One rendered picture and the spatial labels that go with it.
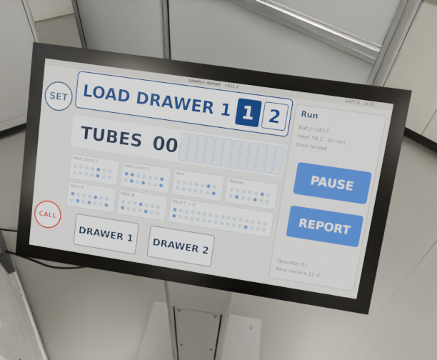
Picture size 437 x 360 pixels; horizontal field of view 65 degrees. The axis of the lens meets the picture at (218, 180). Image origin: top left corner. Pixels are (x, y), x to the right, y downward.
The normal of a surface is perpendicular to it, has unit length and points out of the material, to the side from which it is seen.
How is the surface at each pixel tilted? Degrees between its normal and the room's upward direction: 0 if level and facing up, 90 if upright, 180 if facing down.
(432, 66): 90
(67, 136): 50
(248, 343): 5
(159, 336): 5
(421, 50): 90
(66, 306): 1
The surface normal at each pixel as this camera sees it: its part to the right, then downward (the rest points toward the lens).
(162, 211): -0.07, 0.09
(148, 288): 0.06, -0.69
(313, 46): -0.74, 0.45
